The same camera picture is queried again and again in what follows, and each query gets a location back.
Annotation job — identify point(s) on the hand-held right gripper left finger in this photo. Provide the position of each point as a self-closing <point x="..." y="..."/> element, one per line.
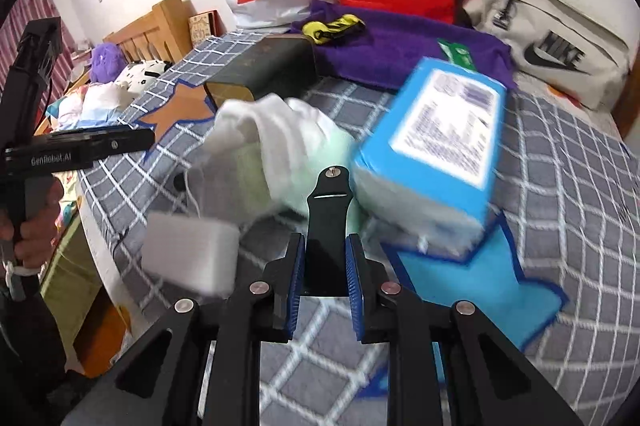
<point x="296" y="291"/>

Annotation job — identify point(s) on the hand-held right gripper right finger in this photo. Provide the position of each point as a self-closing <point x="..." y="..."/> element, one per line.
<point x="356" y="291"/>

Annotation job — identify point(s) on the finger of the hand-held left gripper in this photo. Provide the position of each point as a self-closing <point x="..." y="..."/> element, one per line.
<point x="127" y="141"/>

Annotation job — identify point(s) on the person's left forearm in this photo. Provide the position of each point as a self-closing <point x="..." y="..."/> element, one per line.
<point x="30" y="346"/>

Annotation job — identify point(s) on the person's left hand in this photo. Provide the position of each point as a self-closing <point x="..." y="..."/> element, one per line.
<point x="47" y="226"/>

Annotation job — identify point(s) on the colourful printed pillow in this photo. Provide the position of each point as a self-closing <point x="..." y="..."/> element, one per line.
<point x="100" y="105"/>

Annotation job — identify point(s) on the white black spotted plush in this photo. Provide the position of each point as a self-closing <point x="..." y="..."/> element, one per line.
<point x="142" y="75"/>

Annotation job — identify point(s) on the purple plush toy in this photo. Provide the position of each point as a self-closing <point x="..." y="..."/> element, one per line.
<point x="106" y="60"/>

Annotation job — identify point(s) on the red striped curtain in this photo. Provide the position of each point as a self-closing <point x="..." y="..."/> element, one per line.
<point x="37" y="5"/>

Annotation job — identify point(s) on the white sponge block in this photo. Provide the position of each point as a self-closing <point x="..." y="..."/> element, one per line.
<point x="190" y="253"/>

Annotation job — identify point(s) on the wooden headboard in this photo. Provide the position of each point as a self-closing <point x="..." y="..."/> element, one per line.
<point x="170" y="20"/>

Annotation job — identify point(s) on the blue tissue pack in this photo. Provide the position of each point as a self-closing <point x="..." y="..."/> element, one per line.
<point x="372" y="155"/>

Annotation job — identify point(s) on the small patterned box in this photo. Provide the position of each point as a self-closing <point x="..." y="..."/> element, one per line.
<point x="202" y="28"/>

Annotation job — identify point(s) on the white cloth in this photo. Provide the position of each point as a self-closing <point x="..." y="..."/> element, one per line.
<point x="280" y="130"/>

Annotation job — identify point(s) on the dark green box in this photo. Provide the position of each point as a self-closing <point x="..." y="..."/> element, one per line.
<point x="265" y="65"/>

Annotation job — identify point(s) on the orange box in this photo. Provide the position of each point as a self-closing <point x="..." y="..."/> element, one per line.
<point x="102" y="341"/>

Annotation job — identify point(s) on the purple towel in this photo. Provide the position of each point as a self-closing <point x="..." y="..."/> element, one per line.
<point x="395" y="45"/>

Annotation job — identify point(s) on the small green tissue packet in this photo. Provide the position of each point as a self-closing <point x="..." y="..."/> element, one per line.
<point x="455" y="53"/>

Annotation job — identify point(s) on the white blanket orange print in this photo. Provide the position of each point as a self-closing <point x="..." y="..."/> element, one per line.
<point x="595" y="115"/>

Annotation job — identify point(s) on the grey sling bag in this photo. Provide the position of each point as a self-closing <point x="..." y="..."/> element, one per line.
<point x="530" y="20"/>

